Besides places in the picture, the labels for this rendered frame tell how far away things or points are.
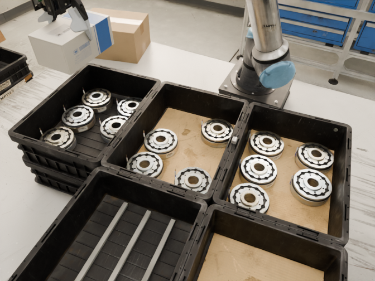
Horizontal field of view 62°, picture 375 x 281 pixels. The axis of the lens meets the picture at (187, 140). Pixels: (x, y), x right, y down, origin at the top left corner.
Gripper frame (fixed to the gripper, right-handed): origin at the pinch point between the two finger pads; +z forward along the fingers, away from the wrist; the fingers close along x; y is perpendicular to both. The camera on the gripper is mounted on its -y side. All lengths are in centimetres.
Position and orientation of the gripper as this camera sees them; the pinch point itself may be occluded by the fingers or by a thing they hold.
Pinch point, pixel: (72, 33)
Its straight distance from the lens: 100.6
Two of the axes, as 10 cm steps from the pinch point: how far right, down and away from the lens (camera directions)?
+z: -0.1, 7.0, 7.2
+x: 8.9, 3.3, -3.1
